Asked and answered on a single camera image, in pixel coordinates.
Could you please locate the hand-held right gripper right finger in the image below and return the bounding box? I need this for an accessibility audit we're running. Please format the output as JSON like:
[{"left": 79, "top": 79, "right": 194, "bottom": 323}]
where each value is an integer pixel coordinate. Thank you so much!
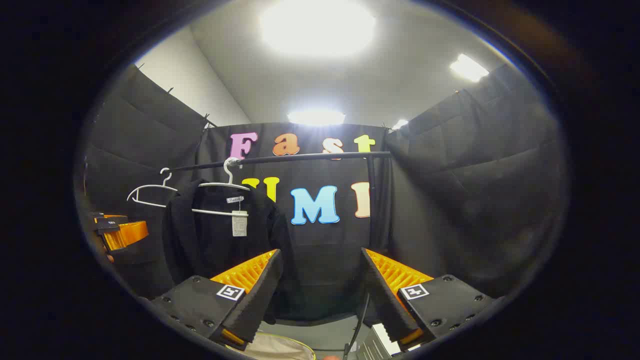
[{"left": 360, "top": 247, "right": 497, "bottom": 355}]

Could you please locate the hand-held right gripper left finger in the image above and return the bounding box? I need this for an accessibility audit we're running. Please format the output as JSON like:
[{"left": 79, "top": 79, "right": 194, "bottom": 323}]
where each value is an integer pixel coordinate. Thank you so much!
[{"left": 149, "top": 248, "right": 284, "bottom": 352}]

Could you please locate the beige laundry hamper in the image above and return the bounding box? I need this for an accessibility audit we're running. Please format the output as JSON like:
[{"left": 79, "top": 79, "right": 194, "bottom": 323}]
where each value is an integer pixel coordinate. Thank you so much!
[{"left": 225, "top": 331, "right": 317, "bottom": 360}]

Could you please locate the black knitted sweater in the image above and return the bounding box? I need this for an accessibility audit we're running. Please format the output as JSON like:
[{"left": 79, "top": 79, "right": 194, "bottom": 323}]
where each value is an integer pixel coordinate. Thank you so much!
[{"left": 162, "top": 179, "right": 296, "bottom": 323}]

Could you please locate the white clothes hanger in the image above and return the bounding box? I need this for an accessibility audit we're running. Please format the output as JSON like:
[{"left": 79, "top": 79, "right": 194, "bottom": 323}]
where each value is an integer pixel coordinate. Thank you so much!
[
  {"left": 126, "top": 167, "right": 179, "bottom": 208},
  {"left": 192, "top": 157, "right": 251, "bottom": 217}
]

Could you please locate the black clothes rack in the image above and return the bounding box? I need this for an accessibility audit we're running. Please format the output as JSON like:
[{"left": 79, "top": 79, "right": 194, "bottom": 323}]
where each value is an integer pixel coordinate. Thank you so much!
[{"left": 170, "top": 151, "right": 392, "bottom": 251}]

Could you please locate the white box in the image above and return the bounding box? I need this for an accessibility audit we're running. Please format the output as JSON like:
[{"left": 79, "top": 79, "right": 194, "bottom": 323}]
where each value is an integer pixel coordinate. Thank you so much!
[{"left": 371, "top": 323, "right": 408, "bottom": 357}]

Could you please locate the large ceiling light panel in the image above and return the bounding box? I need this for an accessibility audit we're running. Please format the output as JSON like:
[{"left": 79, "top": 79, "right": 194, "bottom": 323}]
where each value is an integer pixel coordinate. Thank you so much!
[{"left": 260, "top": 0, "right": 376, "bottom": 56}]

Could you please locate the black cable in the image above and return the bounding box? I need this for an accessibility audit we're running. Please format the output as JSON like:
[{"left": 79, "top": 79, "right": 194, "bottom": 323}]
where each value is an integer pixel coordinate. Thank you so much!
[{"left": 344, "top": 292, "right": 371, "bottom": 360}]

